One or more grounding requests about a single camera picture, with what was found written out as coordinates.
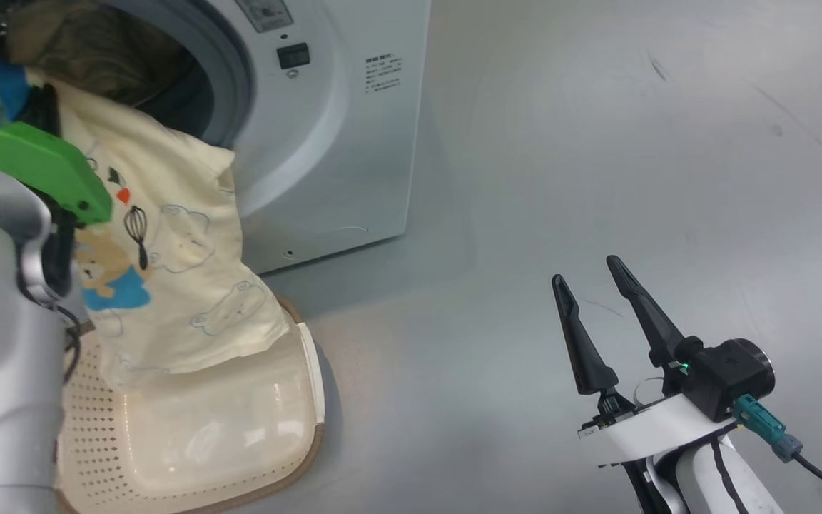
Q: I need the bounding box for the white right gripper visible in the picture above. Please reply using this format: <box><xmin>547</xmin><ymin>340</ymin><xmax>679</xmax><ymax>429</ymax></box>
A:
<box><xmin>552</xmin><ymin>255</ymin><xmax>740</xmax><ymax>468</ymax></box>

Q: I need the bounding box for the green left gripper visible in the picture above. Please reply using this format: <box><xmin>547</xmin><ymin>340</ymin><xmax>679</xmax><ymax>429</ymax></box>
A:
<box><xmin>0</xmin><ymin>121</ymin><xmax>113</xmax><ymax>226</ymax></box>

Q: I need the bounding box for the pale yellow printed garment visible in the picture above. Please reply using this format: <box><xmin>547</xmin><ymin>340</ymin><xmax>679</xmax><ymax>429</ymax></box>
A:
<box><xmin>26</xmin><ymin>68</ymin><xmax>294</xmax><ymax>390</ymax></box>

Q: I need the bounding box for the white front-load washing machine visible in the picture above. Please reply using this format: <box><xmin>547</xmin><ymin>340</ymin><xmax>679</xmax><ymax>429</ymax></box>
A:
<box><xmin>0</xmin><ymin>0</ymin><xmax>432</xmax><ymax>276</ymax></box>

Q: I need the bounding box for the brown cloth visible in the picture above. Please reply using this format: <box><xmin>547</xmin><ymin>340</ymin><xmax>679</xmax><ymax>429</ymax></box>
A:
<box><xmin>8</xmin><ymin>0</ymin><xmax>194</xmax><ymax>108</ymax></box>

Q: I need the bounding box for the grey rating label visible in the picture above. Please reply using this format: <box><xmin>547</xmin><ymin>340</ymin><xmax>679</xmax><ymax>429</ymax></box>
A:
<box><xmin>235</xmin><ymin>0</ymin><xmax>294</xmax><ymax>33</ymax></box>

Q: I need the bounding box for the cream perforated laundry basket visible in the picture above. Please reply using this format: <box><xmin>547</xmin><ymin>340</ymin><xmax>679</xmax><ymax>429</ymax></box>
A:
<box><xmin>54</xmin><ymin>294</ymin><xmax>326</xmax><ymax>514</ymax></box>

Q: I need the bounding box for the printed warning text sticker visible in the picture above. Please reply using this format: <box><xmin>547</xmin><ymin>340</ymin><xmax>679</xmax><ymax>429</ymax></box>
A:
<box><xmin>365</xmin><ymin>54</ymin><xmax>405</xmax><ymax>94</ymax></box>

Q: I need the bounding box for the teal cable connector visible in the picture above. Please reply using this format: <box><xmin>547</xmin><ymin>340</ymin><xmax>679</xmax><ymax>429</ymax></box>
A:
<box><xmin>732</xmin><ymin>395</ymin><xmax>804</xmax><ymax>461</ymax></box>

